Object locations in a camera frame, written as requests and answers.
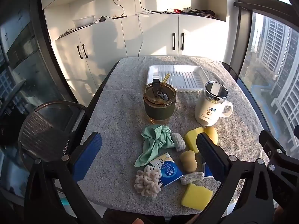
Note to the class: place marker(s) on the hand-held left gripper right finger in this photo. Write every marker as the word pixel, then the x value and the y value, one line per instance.
pixel 210 155

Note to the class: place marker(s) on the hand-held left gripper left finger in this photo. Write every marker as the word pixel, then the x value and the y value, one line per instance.
pixel 88 154

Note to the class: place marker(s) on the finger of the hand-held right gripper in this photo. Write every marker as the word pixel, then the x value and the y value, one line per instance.
pixel 271 142

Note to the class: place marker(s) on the small blue tissue packet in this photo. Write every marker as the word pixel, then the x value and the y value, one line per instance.
pixel 206 171

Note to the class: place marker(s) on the tan gourd-shaped sponge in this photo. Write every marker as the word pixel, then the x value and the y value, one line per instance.
pixel 188 162

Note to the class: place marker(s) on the yellow rectangular sponge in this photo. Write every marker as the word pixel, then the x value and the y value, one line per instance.
pixel 196 197
pixel 191 138

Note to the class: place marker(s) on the grey scrubber pad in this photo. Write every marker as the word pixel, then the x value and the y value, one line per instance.
pixel 178 142

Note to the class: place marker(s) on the large blue tissue packet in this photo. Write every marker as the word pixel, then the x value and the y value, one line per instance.
pixel 168 171

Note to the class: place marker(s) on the green cloth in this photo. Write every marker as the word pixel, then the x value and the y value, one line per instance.
pixel 154 137

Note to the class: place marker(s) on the cream chenille scrubber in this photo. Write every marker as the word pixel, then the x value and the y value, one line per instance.
pixel 147 184

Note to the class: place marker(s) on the white ribbed tray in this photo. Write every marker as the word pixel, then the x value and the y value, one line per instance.
pixel 184 79

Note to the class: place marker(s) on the white lidded mug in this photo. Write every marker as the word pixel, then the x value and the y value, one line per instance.
pixel 208 112

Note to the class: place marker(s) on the grey towel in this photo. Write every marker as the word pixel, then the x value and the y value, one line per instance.
pixel 121 112

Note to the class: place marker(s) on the black mesh chair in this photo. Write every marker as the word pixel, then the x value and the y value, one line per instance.
pixel 39 130

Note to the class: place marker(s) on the glass cup green sleeve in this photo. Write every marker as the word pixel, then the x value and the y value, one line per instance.
pixel 160 109

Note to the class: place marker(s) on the yellow straw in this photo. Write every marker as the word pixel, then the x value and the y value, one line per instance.
pixel 166 78

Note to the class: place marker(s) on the white base cabinet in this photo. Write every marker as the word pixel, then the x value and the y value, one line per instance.
pixel 154 35

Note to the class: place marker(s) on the clear plastic bowl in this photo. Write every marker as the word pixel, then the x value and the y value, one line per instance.
pixel 84 21

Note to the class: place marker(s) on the black adapter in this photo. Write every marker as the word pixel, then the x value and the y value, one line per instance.
pixel 101 19

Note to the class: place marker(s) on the red tool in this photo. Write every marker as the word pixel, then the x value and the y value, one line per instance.
pixel 178 10

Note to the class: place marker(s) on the black window frame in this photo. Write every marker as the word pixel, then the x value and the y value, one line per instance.
pixel 243 28

